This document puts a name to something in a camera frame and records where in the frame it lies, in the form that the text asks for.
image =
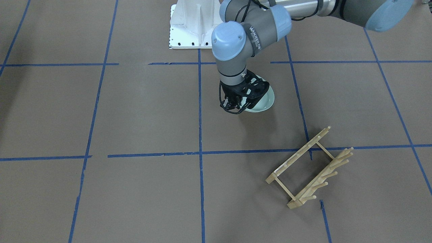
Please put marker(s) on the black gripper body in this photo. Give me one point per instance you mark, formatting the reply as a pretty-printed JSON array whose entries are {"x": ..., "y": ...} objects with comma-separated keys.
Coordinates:
[{"x": 232, "y": 91}]

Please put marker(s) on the light green plate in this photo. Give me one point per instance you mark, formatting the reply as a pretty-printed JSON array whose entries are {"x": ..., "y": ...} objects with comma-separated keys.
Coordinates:
[{"x": 265, "y": 103}]

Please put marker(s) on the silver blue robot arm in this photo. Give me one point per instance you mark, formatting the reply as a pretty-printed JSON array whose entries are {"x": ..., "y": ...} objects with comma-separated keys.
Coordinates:
[{"x": 249, "y": 26}]

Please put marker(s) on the wooden dish rack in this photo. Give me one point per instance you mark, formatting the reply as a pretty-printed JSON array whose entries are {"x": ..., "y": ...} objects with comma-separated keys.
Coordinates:
[{"x": 301, "y": 180}]

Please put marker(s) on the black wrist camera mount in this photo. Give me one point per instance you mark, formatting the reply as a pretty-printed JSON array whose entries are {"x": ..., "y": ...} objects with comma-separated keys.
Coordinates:
[{"x": 252, "y": 88}]

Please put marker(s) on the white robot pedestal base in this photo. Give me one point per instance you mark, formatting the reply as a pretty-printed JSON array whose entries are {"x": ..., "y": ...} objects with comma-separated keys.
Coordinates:
[{"x": 192, "y": 23}]

